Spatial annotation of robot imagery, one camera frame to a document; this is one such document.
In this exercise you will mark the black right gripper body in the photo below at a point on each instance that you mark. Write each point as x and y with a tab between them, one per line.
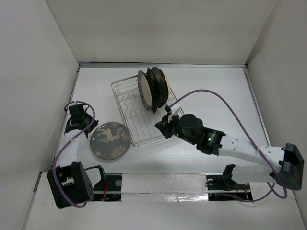
175	126

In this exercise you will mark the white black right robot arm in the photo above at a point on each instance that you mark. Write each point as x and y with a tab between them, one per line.
281	165

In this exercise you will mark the cream plate black striped rim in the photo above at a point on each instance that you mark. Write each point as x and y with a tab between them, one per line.
164	90

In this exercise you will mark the steel wire dish rack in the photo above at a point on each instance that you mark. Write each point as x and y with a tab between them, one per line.
139	122

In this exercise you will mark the silver front table rail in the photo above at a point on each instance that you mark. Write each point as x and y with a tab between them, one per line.
167	187

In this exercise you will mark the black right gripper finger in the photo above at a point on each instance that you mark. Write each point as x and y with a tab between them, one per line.
164	124
167	133

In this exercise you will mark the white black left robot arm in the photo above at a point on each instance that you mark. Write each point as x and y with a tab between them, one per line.
68	180

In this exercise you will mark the grey plate tree pattern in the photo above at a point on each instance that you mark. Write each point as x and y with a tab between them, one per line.
110	141

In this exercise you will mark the cream plate brown metallic rim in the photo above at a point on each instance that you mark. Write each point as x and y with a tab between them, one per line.
144	91

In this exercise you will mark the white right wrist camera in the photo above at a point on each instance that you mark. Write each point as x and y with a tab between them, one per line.
172	111

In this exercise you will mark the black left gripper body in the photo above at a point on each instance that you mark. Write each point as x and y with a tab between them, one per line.
85	118

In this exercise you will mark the beige plate leaf pattern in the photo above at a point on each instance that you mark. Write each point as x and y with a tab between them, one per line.
167	81

